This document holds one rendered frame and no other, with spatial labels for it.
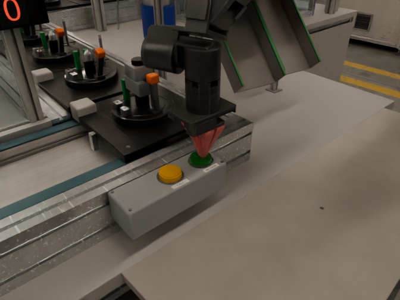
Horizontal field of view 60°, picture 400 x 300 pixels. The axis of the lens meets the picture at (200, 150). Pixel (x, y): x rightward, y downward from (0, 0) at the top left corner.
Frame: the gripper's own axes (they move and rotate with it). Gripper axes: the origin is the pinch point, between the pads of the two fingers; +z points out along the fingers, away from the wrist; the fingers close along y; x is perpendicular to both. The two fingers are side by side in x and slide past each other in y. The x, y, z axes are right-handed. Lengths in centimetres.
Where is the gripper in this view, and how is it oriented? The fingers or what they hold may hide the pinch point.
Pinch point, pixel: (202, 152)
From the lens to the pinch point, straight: 63.2
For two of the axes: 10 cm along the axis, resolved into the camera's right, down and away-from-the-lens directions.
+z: 0.0, 8.3, 5.5
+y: -7.6, 3.6, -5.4
